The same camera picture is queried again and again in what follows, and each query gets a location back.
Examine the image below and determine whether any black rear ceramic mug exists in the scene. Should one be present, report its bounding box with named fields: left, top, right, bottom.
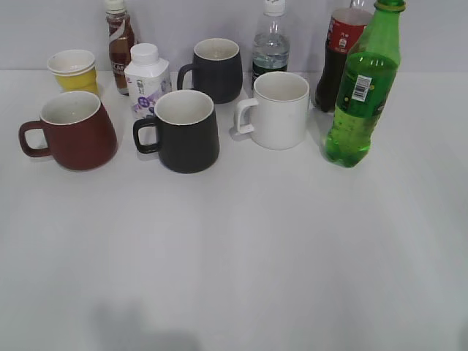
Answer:
left=177, top=38, right=243, bottom=104

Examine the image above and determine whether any green soda bottle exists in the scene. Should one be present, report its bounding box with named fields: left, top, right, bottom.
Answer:
left=325, top=0, right=406, bottom=167

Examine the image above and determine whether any red ceramic mug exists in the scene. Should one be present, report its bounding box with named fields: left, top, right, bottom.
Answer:
left=18, top=91, right=118, bottom=171

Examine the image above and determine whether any cola bottle red label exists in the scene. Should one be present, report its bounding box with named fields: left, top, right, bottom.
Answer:
left=315, top=1, right=373, bottom=113

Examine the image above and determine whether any black ceramic mug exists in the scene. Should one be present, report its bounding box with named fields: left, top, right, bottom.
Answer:
left=177, top=38, right=243, bottom=104
left=132, top=89, right=220, bottom=173

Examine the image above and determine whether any clear water bottle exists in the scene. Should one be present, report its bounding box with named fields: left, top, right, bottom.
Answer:
left=252, top=0, right=290, bottom=86

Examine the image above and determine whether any brown tea bottle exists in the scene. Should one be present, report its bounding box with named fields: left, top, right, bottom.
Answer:
left=105, top=0, right=137, bottom=96

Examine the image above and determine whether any yellow paper cup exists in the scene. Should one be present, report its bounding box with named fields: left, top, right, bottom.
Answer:
left=47, top=49, right=99, bottom=95

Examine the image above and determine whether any white milk bottle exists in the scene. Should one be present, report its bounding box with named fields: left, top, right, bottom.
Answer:
left=124, top=43, right=172, bottom=119

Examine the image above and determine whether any black front ceramic mug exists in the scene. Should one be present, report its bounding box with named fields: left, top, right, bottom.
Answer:
left=132, top=89, right=220, bottom=173

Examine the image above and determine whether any white ceramic mug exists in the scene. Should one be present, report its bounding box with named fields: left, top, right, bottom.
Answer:
left=233, top=71, right=310, bottom=151

